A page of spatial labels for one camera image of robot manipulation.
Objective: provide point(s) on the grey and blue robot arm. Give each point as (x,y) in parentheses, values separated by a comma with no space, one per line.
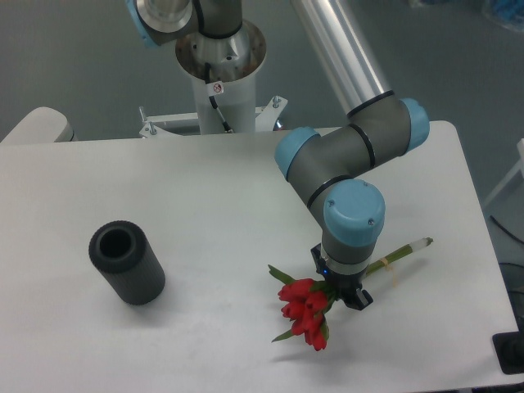
(324,170)

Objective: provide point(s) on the white frame right edge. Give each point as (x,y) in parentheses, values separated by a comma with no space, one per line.
(508,183)

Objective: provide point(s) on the white side table left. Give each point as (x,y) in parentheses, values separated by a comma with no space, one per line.
(41,125)

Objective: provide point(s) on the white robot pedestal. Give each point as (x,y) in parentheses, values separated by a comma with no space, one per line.
(223,76)

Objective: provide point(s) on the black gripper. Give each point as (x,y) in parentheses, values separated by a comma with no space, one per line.
(345,278)

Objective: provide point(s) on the red tulip bouquet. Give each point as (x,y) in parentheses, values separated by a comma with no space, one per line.
(308,300)

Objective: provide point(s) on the blue plastic bag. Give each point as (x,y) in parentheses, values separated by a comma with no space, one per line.
(507,13)

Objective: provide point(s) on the dark grey ribbed vase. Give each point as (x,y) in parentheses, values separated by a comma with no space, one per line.
(121,253)

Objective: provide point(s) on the black device bottom right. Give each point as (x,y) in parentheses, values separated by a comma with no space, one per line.
(509,351)

